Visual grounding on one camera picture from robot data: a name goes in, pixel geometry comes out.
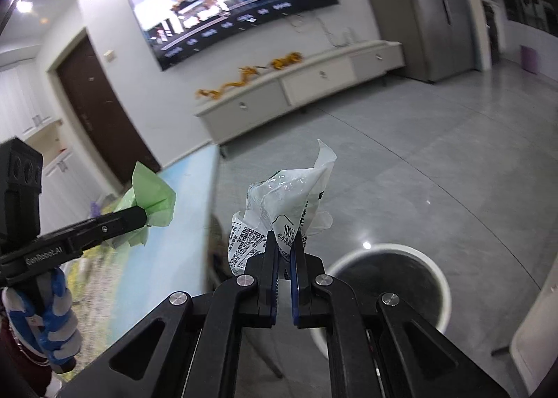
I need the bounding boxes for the light green paper sheet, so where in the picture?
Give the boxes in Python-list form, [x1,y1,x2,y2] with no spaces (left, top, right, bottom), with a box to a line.
[109,162,176,249]

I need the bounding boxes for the white printed plastic bag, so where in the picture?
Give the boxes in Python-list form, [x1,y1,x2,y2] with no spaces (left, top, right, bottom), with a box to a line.
[228,141,337,275]

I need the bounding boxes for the white round trash bin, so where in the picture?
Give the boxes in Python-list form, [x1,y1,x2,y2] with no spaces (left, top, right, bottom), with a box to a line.
[326,243,452,333]

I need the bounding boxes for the blue white gloved left hand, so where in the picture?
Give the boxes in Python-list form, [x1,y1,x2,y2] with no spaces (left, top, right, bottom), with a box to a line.
[2,268,82,366]

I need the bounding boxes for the purple crumpled paper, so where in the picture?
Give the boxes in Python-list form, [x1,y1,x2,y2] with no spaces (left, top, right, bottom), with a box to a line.
[90,202,102,218]

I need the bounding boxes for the flower landscape table cover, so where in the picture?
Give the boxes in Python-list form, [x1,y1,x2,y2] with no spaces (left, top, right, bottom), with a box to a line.
[62,144,219,381]

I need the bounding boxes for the white upholstered chair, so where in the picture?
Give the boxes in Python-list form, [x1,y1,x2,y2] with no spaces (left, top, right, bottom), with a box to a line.
[491,260,558,397]

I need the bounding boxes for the dark brown entrance door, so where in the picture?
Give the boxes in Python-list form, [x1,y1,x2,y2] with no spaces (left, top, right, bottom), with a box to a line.
[56,37,161,184]

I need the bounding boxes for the white tv cabinet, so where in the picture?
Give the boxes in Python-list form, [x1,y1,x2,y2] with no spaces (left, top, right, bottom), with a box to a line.
[195,40,405,145]

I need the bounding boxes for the golden dragon figurine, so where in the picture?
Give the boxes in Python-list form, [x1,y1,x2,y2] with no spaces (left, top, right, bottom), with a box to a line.
[195,67,260,100]

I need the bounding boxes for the small golden figurine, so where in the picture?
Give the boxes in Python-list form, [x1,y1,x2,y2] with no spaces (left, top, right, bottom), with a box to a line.
[270,52,303,70]

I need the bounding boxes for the purple small waste bin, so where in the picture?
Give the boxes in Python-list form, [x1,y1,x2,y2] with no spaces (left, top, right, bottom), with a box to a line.
[520,45,538,74]

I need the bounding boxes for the grey double door refrigerator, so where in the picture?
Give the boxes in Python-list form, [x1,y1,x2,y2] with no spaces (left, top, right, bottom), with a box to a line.
[369,0,475,83]

